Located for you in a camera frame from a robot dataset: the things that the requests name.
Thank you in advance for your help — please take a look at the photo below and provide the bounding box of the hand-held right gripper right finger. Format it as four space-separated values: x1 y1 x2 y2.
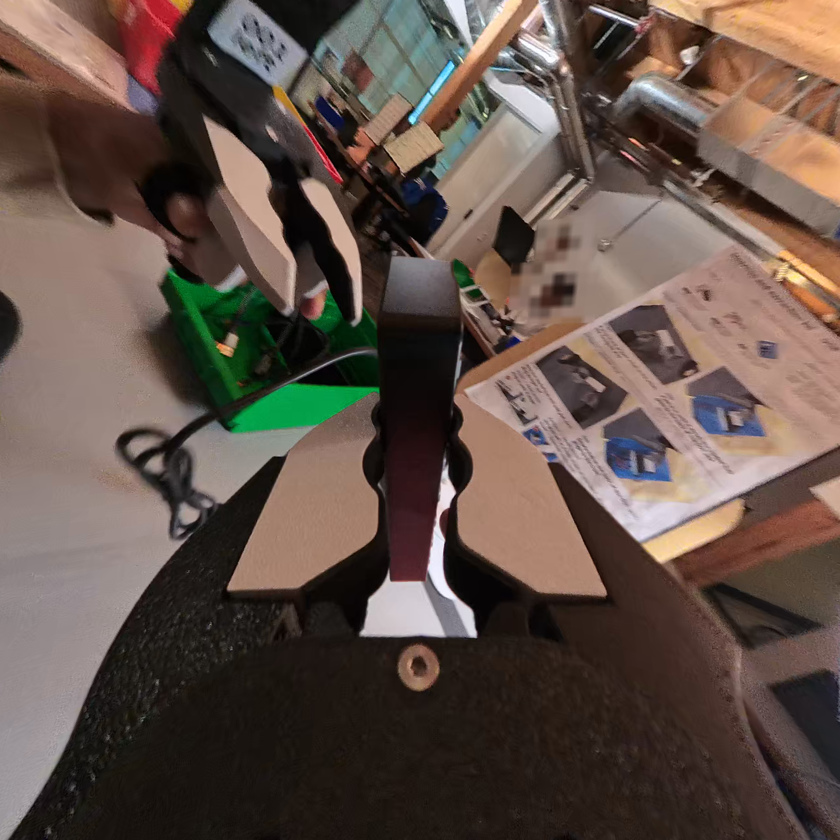
445 394 609 603

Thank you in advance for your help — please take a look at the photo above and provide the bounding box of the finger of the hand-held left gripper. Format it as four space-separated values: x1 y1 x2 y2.
203 115 299 317
298 177 365 327

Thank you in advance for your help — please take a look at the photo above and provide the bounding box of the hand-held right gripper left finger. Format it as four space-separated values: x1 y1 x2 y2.
226 394 390 599

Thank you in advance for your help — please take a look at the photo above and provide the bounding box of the green plastic bin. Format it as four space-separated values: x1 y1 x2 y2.
161 261 383 434

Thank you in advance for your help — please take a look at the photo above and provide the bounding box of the thick black hub cable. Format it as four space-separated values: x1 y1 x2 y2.
115 346 382 540

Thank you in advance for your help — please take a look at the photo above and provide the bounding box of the black usb hub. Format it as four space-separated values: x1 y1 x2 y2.
377 256 464 584

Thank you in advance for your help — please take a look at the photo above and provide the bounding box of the person's left forearm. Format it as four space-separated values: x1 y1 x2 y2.
0 72 173 227

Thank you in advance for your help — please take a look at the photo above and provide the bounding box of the person's left hand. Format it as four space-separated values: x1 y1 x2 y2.
161 190 250 283

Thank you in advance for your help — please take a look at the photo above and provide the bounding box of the black bin divider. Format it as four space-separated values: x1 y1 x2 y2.
262 314 378 389

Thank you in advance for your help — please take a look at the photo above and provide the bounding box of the black braided usb cable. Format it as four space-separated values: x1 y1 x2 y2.
215 289 277 388

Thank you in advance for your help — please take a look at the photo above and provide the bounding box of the silver air duct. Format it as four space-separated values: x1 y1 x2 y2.
512 0 723 198

